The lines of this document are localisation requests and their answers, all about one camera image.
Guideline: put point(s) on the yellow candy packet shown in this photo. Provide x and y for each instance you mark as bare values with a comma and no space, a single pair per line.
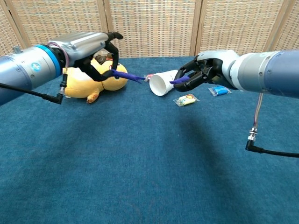
185,100

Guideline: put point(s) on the yellow plush toy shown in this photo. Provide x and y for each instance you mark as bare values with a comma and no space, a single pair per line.
79,86

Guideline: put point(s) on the clear plastic toy box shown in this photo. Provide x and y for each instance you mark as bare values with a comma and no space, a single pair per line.
101,58

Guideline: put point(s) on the woven folding screen panel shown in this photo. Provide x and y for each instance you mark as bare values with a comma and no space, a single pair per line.
238,28
288,35
151,28
58,21
9,35

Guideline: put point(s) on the red candy packet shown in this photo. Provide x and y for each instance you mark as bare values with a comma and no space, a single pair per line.
148,75

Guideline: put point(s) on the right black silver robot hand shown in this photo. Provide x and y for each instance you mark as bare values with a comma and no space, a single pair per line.
215,67

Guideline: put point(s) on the white paper cup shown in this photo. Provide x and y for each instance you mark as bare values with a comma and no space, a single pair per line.
161,84

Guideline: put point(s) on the blue carpet table cover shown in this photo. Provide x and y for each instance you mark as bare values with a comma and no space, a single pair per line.
116,163

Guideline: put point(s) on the blue candy packet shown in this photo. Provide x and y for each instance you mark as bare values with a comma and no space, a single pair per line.
219,91

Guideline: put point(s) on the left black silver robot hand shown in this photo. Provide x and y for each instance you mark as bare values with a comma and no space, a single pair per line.
81,46

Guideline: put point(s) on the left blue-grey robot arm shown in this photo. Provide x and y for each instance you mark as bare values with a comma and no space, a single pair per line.
18,70

